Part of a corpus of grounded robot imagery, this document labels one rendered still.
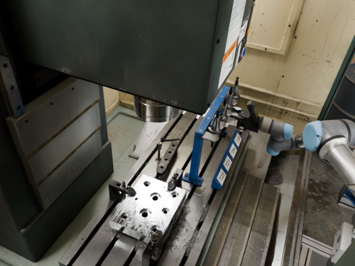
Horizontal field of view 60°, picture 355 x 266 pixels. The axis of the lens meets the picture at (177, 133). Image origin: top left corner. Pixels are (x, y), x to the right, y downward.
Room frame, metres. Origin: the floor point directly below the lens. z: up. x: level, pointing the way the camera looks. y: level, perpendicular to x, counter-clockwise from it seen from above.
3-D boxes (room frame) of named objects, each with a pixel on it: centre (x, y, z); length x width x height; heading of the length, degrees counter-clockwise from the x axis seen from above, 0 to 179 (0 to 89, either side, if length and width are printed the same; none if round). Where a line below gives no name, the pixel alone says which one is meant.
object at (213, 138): (1.07, -0.15, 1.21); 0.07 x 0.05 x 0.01; 70
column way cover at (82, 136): (1.04, 0.50, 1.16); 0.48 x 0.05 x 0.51; 160
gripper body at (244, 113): (1.29, -0.36, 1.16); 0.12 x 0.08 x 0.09; 70
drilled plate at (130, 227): (0.84, 0.09, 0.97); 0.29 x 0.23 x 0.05; 160
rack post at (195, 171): (1.09, -0.10, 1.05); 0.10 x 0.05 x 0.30; 70
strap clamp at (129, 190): (0.91, 0.23, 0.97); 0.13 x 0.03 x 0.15; 70
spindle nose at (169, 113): (0.89, 0.08, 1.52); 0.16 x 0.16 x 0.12
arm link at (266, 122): (1.26, -0.44, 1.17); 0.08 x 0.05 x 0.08; 160
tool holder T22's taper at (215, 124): (1.12, -0.17, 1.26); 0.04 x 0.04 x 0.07
